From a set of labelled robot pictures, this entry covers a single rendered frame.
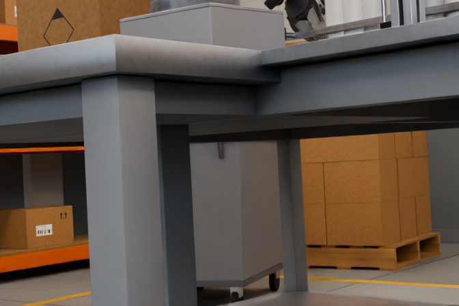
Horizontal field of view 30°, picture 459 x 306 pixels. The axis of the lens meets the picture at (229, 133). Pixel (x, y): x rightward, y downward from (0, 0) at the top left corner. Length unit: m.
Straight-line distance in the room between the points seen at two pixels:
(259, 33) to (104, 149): 0.51
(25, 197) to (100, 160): 5.63
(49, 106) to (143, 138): 0.16
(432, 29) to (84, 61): 0.38
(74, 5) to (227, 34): 0.62
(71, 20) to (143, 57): 0.94
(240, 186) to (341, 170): 1.46
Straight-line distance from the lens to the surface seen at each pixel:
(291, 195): 3.00
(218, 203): 3.84
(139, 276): 0.96
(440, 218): 6.52
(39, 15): 1.98
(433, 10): 1.69
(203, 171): 3.86
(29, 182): 6.55
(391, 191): 5.21
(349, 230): 5.17
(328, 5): 1.87
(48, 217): 5.79
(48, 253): 5.67
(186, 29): 1.33
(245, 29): 1.37
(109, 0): 1.83
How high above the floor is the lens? 0.69
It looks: 2 degrees up
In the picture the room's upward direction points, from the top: 3 degrees counter-clockwise
